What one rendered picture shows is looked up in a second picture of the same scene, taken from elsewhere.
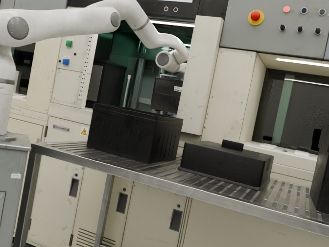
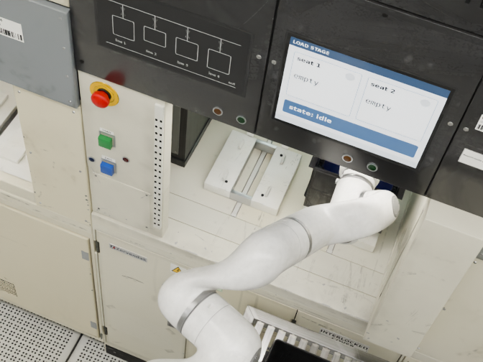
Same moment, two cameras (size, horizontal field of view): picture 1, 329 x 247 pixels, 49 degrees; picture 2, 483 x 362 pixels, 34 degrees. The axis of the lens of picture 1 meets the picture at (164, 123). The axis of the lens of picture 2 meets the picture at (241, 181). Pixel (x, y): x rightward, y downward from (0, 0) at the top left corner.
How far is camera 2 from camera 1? 1.86 m
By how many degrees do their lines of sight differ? 51
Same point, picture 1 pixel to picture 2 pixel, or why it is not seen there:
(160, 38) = (337, 235)
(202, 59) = (431, 282)
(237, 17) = not seen: outside the picture
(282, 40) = not seen: outside the picture
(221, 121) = (456, 337)
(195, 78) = (411, 299)
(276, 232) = not seen: outside the picture
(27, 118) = (49, 219)
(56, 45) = (74, 133)
